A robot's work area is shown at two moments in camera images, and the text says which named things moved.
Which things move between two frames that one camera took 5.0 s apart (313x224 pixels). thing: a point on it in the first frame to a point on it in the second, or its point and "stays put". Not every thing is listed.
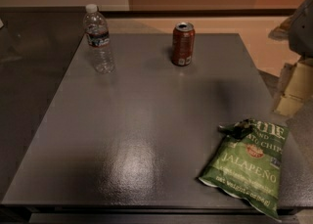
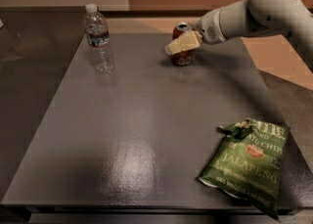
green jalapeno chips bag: (246, 161) stays put
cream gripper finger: (295, 87) to (189, 41)
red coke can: (183, 44) stays put
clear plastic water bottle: (99, 40) stays put
